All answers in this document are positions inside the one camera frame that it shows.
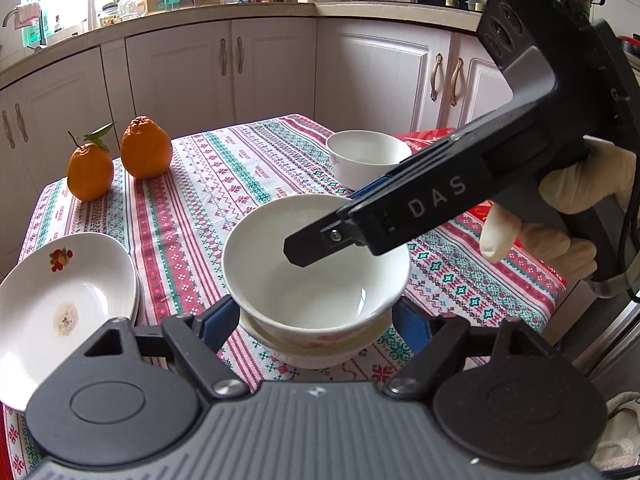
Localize gas stove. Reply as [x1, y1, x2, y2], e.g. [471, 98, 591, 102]
[410, 0, 485, 12]

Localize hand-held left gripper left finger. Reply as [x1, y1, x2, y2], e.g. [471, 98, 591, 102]
[75, 294, 250, 403]

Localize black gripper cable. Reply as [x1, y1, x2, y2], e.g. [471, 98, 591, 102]
[617, 225, 640, 306]

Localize pink cloth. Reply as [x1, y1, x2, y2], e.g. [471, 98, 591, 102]
[14, 2, 41, 30]

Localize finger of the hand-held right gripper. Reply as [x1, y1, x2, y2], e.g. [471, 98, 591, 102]
[347, 136, 460, 207]
[284, 204, 371, 268]

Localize white cabinet door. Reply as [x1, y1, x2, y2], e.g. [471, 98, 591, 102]
[450, 35, 518, 131]
[12, 47, 106, 241]
[317, 17, 451, 133]
[125, 20, 234, 141]
[231, 12, 319, 128]

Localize beige kitchen countertop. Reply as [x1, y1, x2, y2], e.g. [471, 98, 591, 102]
[0, 0, 506, 92]

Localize glass jar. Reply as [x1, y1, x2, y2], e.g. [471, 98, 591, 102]
[98, 2, 122, 28]

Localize person's right hand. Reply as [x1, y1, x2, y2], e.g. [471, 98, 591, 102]
[480, 136, 637, 282]

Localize white pink-flower bowl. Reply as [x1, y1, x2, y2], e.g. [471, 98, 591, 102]
[326, 130, 412, 192]
[239, 305, 396, 371]
[222, 194, 412, 348]

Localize stained white fruit-print plate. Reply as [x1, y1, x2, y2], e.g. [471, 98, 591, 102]
[0, 232, 138, 411]

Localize glass mug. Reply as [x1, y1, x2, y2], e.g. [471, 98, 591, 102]
[117, 0, 148, 21]

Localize red green patterned tablecloth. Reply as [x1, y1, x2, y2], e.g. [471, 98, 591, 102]
[2, 113, 568, 480]

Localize green sink item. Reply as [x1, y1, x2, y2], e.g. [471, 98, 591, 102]
[21, 20, 48, 46]

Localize metal faucet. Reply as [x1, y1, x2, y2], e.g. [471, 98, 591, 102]
[2, 7, 48, 51]

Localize orange with green leaves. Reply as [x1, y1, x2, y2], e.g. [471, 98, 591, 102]
[66, 122, 117, 203]

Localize white fleece jacket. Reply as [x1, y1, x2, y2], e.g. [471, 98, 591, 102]
[590, 390, 640, 473]

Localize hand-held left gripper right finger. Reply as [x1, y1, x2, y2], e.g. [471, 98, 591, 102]
[384, 297, 546, 401]

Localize bumpy orange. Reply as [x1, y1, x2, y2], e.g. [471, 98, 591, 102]
[120, 116, 174, 180]

